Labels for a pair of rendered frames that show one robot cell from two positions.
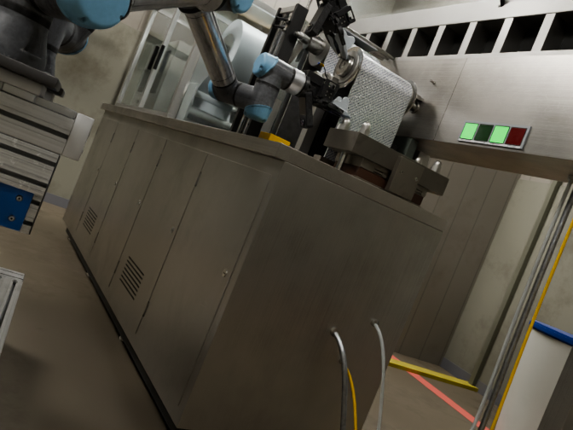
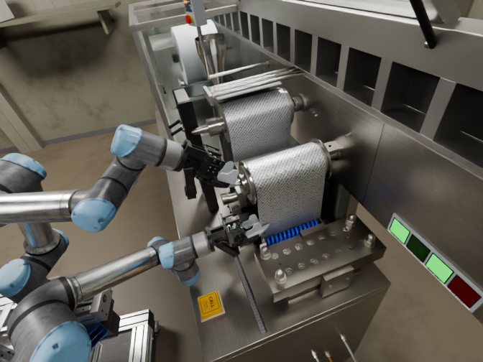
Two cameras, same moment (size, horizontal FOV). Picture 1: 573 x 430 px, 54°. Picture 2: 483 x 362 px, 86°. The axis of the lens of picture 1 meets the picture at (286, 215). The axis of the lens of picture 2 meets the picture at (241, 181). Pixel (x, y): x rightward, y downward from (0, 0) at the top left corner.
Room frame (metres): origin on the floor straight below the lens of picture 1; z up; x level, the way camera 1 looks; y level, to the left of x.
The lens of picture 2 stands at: (1.27, -0.18, 1.79)
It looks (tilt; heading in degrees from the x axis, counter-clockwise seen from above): 41 degrees down; 18
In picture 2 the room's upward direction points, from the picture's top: 9 degrees counter-clockwise
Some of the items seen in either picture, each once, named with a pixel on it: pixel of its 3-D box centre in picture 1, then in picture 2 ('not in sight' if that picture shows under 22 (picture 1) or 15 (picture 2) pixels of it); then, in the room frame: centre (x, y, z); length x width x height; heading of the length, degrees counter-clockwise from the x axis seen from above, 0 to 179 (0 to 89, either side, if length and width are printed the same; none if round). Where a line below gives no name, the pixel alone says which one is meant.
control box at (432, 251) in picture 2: (491, 134); (428, 257); (1.69, -0.48, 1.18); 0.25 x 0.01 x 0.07; 31
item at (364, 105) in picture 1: (370, 122); (291, 211); (1.88, -0.14, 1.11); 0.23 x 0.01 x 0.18; 121
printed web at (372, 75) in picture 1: (343, 107); (268, 170); (2.04, -0.04, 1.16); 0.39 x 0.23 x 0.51; 31
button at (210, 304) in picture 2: (274, 140); (210, 304); (1.61, 0.11, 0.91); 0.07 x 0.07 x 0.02; 31
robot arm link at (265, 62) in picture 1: (273, 71); (178, 253); (1.67, 0.20, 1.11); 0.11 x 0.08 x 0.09; 121
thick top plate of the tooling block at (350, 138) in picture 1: (387, 162); (318, 254); (1.79, -0.24, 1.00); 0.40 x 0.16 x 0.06; 121
